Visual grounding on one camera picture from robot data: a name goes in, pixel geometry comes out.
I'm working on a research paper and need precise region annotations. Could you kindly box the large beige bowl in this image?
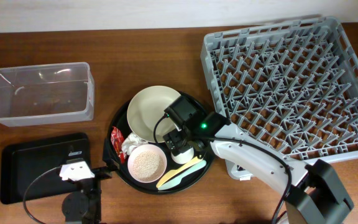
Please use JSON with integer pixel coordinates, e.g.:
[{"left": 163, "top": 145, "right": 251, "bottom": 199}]
[{"left": 127, "top": 85, "right": 181, "bottom": 142}]

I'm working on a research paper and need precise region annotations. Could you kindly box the clear plastic bin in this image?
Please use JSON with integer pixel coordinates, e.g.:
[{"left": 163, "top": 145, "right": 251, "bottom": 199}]
[{"left": 0, "top": 62, "right": 94, "bottom": 127}]

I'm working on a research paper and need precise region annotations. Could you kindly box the white cup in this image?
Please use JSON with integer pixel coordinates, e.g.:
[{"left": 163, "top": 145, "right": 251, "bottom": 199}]
[{"left": 171, "top": 147, "right": 194, "bottom": 164}]

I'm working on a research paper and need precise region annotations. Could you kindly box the yellow plastic knife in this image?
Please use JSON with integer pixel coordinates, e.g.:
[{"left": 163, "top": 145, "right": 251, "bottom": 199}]
[{"left": 156, "top": 157, "right": 202, "bottom": 188}]

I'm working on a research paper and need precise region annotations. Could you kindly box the grey dishwasher rack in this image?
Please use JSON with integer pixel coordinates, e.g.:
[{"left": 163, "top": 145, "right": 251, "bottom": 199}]
[{"left": 200, "top": 16, "right": 358, "bottom": 181}]

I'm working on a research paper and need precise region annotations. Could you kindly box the crumpled white tissue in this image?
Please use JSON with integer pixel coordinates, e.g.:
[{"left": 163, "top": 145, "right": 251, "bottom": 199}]
[{"left": 121, "top": 133, "right": 149, "bottom": 156}]

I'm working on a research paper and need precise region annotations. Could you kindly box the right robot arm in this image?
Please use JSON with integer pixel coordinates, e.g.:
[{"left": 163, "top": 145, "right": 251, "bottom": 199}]
[{"left": 164, "top": 110, "right": 354, "bottom": 223}]

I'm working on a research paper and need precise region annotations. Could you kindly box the small pink bowl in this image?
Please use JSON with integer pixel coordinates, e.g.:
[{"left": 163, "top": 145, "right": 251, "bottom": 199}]
[{"left": 127, "top": 144, "right": 167, "bottom": 184}]

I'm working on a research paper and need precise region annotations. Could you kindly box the black rectangular tray bin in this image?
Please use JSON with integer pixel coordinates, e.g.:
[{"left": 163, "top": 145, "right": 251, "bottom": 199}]
[{"left": 0, "top": 133, "right": 91, "bottom": 205}]

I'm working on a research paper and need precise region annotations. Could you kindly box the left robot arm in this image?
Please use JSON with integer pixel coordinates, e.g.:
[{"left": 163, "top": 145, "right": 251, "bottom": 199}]
[{"left": 59, "top": 139, "right": 117, "bottom": 223}]

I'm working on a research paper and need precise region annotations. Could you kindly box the light blue plastic spoon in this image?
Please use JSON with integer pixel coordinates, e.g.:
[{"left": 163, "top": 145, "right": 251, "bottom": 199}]
[{"left": 158, "top": 160, "right": 206, "bottom": 190}]

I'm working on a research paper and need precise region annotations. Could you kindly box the round black serving tray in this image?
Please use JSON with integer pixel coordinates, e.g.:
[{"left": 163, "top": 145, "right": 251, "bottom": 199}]
[{"left": 106, "top": 100, "right": 214, "bottom": 195}]

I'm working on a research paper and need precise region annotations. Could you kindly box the red snack wrapper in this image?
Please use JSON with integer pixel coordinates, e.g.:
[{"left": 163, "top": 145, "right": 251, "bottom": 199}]
[{"left": 111, "top": 126, "right": 127, "bottom": 164}]

